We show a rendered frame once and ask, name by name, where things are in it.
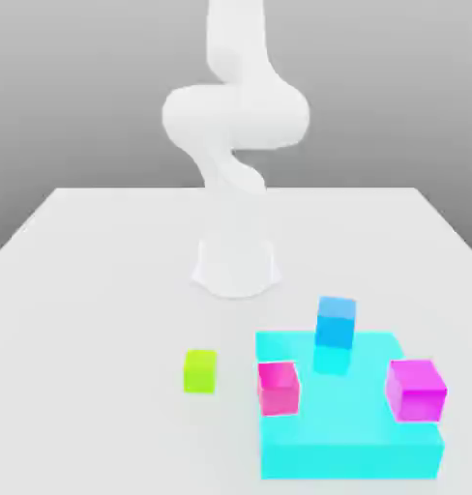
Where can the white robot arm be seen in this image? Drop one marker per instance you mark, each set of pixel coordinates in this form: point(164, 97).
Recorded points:
point(236, 116)

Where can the small blue cube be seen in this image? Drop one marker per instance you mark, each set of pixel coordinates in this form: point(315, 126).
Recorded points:
point(334, 328)

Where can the small lime green cube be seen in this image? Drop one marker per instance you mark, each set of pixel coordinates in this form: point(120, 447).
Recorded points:
point(199, 372)

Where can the small pink cube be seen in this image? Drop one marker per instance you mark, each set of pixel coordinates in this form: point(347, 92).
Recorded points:
point(278, 388)

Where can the small magenta cube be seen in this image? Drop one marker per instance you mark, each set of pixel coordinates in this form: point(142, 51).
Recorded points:
point(418, 390)

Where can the large cyan box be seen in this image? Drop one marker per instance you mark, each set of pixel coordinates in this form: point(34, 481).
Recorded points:
point(344, 433)

